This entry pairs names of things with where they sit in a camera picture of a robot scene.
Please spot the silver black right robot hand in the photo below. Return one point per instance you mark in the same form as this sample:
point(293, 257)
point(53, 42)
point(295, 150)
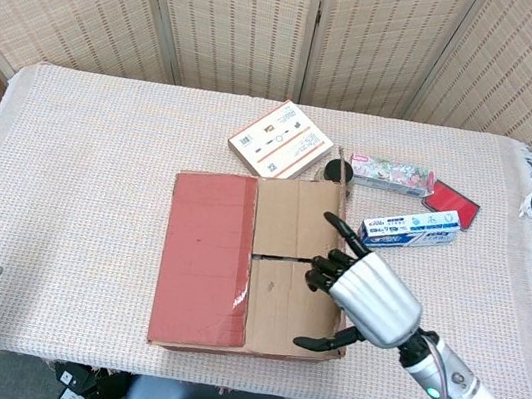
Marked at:
point(376, 303)

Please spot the red cardboard shipping box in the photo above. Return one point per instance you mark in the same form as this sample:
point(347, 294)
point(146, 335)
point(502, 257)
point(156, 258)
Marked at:
point(205, 261)

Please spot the blue white toothpaste box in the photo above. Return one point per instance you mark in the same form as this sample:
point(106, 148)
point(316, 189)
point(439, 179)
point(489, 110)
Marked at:
point(408, 229)

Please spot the floral printed long box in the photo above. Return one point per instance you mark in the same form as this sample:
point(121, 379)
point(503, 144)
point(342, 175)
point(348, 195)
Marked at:
point(391, 175)

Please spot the white orange flat box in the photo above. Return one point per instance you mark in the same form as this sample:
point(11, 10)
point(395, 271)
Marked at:
point(280, 141)

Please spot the flat red black-edged pouch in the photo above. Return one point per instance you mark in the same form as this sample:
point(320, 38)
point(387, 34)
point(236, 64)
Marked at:
point(452, 204)

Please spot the black round container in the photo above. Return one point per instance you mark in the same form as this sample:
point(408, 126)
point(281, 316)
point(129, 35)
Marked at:
point(331, 170)

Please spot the white woven tablecloth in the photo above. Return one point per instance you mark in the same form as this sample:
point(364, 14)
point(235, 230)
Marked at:
point(83, 170)

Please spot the black electronic device with label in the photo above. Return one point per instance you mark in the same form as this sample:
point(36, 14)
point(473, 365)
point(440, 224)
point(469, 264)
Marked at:
point(78, 392)

